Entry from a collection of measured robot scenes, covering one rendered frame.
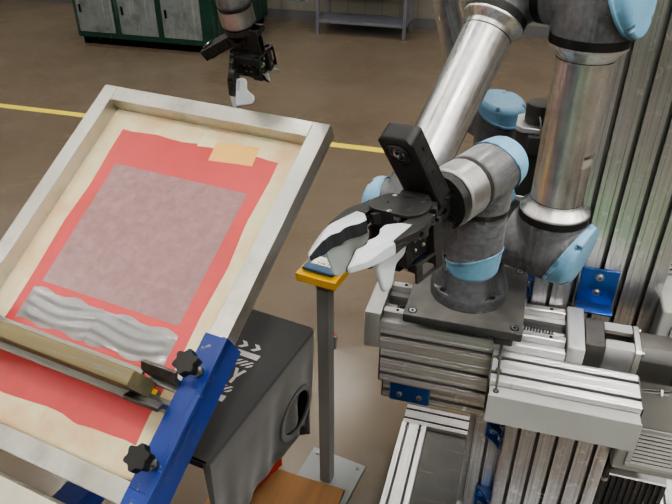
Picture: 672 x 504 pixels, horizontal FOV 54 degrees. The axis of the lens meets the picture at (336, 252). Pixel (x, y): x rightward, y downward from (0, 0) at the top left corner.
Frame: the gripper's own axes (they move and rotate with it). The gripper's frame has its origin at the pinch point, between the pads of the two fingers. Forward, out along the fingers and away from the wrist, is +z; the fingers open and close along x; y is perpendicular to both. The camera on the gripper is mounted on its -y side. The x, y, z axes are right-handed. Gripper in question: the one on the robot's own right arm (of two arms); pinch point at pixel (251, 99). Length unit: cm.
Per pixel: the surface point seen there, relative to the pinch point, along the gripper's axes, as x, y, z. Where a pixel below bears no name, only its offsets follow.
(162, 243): -45.9, 4.7, 1.7
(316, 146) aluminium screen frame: -20.2, 28.5, -8.0
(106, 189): -37.7, -15.2, -0.3
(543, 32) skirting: 611, -35, 338
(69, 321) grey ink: -66, -5, 6
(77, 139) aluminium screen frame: -30.2, -26.8, -5.7
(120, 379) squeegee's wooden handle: -76, 19, -2
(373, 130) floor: 276, -104, 241
